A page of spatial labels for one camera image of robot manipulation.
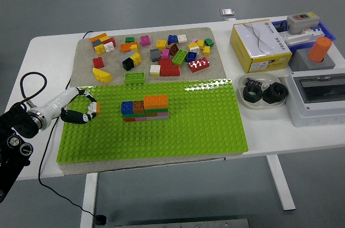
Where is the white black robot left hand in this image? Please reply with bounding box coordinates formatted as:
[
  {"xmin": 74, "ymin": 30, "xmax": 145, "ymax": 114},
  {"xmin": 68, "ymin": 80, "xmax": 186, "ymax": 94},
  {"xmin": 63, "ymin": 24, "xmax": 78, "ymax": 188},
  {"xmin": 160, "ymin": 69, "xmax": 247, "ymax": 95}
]
[{"xmin": 27, "ymin": 87, "xmax": 101, "ymax": 129}]

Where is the white and orange brick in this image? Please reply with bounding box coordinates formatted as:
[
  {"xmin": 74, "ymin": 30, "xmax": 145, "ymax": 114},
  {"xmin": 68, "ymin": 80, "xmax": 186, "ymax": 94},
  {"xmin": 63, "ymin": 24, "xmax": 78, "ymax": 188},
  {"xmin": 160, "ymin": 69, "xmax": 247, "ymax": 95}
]
[{"xmin": 87, "ymin": 102, "xmax": 101, "ymax": 115}]

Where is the yellow curved brick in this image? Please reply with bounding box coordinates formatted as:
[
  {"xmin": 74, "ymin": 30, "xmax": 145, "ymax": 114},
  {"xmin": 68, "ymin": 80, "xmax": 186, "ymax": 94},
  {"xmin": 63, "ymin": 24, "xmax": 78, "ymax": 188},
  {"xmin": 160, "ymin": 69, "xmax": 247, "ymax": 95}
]
[{"xmin": 92, "ymin": 67, "xmax": 113, "ymax": 83}]

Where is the orange flat brick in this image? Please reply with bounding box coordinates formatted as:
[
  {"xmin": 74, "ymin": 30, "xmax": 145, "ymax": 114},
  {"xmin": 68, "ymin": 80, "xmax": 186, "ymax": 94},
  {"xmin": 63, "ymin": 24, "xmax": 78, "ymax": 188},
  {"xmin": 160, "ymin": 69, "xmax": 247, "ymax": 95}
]
[{"xmin": 89, "ymin": 33, "xmax": 108, "ymax": 42}]

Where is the black toy brick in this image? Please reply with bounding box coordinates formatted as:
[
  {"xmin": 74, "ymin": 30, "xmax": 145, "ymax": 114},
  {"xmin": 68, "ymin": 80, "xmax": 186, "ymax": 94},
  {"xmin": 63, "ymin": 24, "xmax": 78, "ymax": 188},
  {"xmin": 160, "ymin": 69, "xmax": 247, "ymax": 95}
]
[{"xmin": 121, "ymin": 58, "xmax": 135, "ymax": 72}]

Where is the brown toy brick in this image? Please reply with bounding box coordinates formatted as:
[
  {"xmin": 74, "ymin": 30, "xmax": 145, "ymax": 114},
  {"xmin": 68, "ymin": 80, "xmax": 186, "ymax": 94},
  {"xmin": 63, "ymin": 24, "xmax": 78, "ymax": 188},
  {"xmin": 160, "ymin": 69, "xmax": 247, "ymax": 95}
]
[
  {"xmin": 133, "ymin": 100, "xmax": 146, "ymax": 113},
  {"xmin": 167, "ymin": 42, "xmax": 180, "ymax": 56}
]

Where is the lime three-stud brick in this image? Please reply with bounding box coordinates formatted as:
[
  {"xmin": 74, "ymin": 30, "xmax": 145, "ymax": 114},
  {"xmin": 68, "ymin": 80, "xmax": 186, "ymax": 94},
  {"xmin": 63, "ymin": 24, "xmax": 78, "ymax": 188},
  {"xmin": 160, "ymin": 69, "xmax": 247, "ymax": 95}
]
[{"xmin": 124, "ymin": 72, "xmax": 146, "ymax": 85}]

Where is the red toy brick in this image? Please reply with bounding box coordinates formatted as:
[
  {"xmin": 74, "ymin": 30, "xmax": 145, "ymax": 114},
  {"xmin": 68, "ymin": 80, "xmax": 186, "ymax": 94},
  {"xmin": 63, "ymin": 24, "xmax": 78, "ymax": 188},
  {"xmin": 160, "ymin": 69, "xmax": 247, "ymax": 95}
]
[{"xmin": 101, "ymin": 37, "xmax": 117, "ymax": 48}]

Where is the grey sloped brick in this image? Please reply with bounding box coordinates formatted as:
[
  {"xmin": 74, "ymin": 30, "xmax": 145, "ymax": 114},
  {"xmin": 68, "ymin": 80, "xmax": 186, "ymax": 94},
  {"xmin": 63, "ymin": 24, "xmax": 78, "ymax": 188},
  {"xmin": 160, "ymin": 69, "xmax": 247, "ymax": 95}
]
[{"xmin": 119, "ymin": 50, "xmax": 135, "ymax": 63}]

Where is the orange toy brick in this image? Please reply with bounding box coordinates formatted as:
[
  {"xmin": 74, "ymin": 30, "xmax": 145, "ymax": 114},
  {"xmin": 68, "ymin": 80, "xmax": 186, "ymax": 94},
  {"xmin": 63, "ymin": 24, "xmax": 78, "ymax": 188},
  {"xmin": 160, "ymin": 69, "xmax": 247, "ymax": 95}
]
[{"xmin": 120, "ymin": 42, "xmax": 135, "ymax": 53}]

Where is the yellow toy brick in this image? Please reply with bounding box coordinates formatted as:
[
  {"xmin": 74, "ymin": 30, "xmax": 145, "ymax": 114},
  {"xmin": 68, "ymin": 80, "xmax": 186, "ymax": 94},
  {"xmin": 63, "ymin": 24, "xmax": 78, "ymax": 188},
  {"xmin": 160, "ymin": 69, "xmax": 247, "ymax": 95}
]
[{"xmin": 130, "ymin": 52, "xmax": 142, "ymax": 66}]

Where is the large orange brick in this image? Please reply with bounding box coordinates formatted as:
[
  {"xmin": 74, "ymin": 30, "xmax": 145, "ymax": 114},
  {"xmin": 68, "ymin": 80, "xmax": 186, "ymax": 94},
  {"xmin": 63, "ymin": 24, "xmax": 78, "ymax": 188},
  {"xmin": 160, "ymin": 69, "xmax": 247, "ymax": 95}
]
[{"xmin": 143, "ymin": 94, "xmax": 169, "ymax": 110}]

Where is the dark grey brick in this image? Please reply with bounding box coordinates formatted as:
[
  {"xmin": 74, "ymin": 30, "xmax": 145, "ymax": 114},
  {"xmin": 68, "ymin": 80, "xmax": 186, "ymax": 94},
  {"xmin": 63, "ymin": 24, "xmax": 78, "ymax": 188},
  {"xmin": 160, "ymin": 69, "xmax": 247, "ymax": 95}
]
[{"xmin": 149, "ymin": 48, "xmax": 162, "ymax": 63}]

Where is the large red stepped brick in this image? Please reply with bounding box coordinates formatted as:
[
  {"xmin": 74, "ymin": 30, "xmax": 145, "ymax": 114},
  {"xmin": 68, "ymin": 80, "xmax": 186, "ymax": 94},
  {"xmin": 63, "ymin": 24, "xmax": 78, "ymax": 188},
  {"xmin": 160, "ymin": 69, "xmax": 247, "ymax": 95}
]
[{"xmin": 157, "ymin": 58, "xmax": 181, "ymax": 77}]

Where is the lime long brick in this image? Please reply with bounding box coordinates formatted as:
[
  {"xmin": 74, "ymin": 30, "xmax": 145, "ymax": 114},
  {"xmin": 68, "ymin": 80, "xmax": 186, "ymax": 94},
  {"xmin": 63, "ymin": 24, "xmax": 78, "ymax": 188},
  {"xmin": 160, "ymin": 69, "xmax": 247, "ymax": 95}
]
[{"xmin": 171, "ymin": 49, "xmax": 189, "ymax": 67}]

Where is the green studded baseplate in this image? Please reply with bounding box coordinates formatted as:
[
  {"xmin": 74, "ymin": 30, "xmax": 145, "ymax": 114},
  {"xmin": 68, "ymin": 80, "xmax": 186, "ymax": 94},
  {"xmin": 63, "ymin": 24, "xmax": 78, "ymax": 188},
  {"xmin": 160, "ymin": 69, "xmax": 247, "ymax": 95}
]
[{"xmin": 55, "ymin": 78, "xmax": 249, "ymax": 164}]

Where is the red long brick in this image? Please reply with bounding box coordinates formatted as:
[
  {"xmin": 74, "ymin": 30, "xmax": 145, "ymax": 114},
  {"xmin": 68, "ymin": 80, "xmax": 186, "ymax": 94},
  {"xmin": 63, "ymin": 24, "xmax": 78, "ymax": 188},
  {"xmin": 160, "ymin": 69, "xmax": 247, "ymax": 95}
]
[{"xmin": 188, "ymin": 57, "xmax": 211, "ymax": 74}]

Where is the white table leg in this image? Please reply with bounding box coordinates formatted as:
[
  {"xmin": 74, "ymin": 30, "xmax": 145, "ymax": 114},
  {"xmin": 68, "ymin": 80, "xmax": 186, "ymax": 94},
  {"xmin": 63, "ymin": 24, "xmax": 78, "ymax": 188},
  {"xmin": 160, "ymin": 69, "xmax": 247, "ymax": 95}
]
[
  {"xmin": 266, "ymin": 155, "xmax": 296, "ymax": 212},
  {"xmin": 80, "ymin": 172, "xmax": 99, "ymax": 228}
]

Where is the grey-brown mat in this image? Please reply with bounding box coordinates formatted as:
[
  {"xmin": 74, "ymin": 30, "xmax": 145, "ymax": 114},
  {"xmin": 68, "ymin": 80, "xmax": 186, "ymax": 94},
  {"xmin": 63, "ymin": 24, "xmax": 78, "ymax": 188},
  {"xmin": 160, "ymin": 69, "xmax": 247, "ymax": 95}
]
[{"xmin": 58, "ymin": 26, "xmax": 245, "ymax": 176}]

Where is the small purple circuit module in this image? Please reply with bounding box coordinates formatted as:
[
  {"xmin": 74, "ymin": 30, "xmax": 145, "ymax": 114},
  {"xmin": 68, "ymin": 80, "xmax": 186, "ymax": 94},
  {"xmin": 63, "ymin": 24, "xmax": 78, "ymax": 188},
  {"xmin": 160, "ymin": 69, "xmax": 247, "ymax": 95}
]
[{"xmin": 244, "ymin": 77, "xmax": 263, "ymax": 87}]

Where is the yellow white cardboard box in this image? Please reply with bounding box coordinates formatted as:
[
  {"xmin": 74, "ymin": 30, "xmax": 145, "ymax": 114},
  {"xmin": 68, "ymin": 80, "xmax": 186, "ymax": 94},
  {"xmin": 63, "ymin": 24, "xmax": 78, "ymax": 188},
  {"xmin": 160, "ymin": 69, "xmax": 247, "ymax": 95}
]
[{"xmin": 229, "ymin": 18, "xmax": 293, "ymax": 74}]

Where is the white dish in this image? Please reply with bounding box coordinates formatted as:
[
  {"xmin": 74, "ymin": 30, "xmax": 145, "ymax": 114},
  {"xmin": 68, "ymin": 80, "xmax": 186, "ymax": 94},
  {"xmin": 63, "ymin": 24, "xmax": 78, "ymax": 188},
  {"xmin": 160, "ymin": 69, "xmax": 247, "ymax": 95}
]
[{"xmin": 237, "ymin": 73, "xmax": 288, "ymax": 110}]

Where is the large black hex nut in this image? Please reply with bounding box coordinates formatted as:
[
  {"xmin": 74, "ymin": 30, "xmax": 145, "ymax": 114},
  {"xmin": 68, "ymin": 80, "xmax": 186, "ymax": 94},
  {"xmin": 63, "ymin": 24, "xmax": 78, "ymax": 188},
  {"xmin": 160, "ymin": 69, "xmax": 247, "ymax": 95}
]
[{"xmin": 262, "ymin": 82, "xmax": 288, "ymax": 105}]

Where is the white electrical component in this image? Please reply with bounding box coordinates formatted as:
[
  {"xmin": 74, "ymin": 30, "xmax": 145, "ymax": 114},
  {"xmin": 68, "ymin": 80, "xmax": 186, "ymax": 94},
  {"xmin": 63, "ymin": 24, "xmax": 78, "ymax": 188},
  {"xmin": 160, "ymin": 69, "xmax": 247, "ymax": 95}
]
[{"xmin": 279, "ymin": 27, "xmax": 326, "ymax": 48}]

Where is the grey block base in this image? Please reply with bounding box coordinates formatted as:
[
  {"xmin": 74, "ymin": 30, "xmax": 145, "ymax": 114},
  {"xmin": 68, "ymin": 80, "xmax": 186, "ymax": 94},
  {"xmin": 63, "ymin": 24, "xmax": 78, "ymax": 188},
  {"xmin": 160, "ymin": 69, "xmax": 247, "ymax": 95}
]
[{"xmin": 287, "ymin": 48, "xmax": 336, "ymax": 72}]

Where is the orange cylinder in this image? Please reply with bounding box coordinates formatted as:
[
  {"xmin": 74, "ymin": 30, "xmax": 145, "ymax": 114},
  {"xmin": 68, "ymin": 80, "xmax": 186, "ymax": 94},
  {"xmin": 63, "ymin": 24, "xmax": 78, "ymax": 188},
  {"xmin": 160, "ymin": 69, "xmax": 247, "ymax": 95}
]
[{"xmin": 308, "ymin": 36, "xmax": 332, "ymax": 64}]

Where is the blue plastic tray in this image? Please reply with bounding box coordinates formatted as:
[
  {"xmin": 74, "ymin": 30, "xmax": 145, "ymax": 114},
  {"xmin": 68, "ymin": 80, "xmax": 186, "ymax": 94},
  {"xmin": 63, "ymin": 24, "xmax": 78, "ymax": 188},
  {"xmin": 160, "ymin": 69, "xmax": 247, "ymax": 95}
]
[{"xmin": 271, "ymin": 19, "xmax": 337, "ymax": 54}]

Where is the thin black cable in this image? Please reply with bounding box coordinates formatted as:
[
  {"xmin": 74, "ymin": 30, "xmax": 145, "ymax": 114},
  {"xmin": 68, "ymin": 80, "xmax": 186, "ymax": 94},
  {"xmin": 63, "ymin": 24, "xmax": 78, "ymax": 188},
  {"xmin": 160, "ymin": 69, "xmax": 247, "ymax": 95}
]
[{"xmin": 38, "ymin": 30, "xmax": 98, "ymax": 217}]

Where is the silver metal bracket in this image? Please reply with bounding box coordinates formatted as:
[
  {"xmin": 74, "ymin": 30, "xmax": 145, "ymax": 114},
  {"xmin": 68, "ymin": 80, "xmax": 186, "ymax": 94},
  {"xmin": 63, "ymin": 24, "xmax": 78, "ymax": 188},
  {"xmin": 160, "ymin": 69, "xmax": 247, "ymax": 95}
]
[{"xmin": 219, "ymin": 8, "xmax": 238, "ymax": 21}]

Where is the grey electrical enclosure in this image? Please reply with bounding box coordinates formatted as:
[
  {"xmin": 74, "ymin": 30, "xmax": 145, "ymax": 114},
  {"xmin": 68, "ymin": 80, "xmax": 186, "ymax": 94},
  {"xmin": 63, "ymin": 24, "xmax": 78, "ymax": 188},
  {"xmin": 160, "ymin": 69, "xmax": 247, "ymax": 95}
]
[{"xmin": 285, "ymin": 68, "xmax": 345, "ymax": 128}]

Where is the grey switch box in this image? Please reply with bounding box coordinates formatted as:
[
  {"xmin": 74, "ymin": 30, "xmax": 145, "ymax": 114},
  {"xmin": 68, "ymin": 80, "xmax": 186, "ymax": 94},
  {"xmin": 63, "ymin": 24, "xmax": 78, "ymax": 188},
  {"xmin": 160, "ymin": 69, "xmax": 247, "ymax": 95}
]
[{"xmin": 285, "ymin": 11, "xmax": 321, "ymax": 36}]

